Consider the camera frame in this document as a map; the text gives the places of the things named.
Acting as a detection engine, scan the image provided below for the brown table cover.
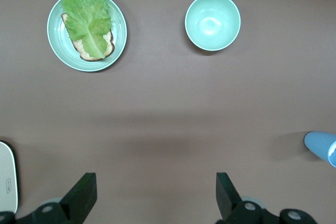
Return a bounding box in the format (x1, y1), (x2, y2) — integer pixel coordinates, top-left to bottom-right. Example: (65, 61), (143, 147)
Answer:
(0, 0), (336, 224)

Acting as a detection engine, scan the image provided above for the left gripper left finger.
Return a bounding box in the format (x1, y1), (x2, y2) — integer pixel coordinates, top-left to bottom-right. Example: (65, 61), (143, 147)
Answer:
(0, 173), (98, 224)

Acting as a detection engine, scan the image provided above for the cream white appliance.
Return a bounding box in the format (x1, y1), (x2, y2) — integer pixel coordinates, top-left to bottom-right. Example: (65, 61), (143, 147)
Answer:
(0, 141), (19, 215)

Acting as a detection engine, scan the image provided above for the blue cup with white paper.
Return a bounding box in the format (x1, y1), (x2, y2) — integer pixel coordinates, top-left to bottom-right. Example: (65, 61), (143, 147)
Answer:
(304, 131), (336, 168)

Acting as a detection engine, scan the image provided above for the light green bowl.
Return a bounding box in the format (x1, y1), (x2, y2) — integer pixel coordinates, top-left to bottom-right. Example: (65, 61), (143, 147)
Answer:
(184, 0), (242, 51)

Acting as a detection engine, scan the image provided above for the light green plate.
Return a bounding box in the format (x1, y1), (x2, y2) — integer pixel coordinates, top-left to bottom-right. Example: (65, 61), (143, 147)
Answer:
(46, 0), (128, 72)

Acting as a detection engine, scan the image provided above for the green lettuce leaf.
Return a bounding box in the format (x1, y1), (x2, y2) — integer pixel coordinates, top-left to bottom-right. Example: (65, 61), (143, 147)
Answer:
(60, 0), (113, 60)

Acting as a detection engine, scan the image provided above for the white crumpled paper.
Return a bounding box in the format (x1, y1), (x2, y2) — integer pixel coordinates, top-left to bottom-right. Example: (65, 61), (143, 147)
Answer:
(327, 142), (336, 166)

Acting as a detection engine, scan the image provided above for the toast bread slice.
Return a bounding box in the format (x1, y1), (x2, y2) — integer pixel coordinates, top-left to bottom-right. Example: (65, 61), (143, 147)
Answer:
(61, 13), (116, 62)

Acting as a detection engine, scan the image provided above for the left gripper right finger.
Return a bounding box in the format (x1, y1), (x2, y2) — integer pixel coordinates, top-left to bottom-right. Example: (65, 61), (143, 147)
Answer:
(215, 173), (318, 224)

